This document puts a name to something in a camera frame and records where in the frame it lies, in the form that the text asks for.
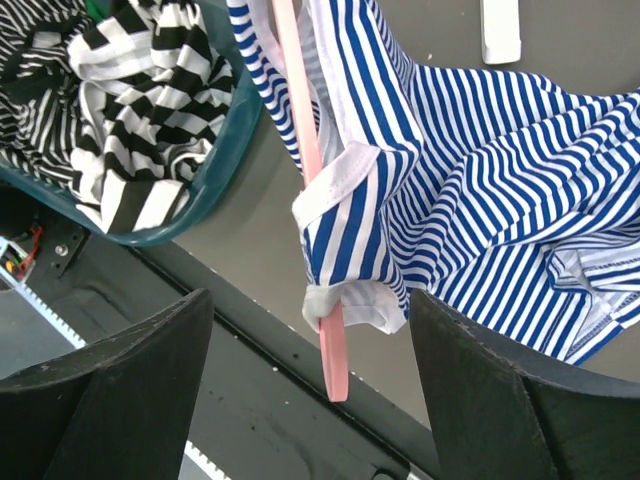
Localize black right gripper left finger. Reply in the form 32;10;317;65
1;289;214;479

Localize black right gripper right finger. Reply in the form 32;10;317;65
409;291;639;479

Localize pink plastic hanger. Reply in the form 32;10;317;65
269;0;350;404

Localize blue white striped tank top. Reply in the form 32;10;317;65
225;0;640;367

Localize thin-striped black white garment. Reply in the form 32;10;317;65
1;1;95;188

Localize teal plastic basket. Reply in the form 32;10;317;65
1;0;262;247

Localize wide-striped black white garment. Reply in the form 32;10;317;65
67;1;235;234

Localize green garment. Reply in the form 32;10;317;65
85;0;111;22

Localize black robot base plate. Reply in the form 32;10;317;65
1;185;440;479

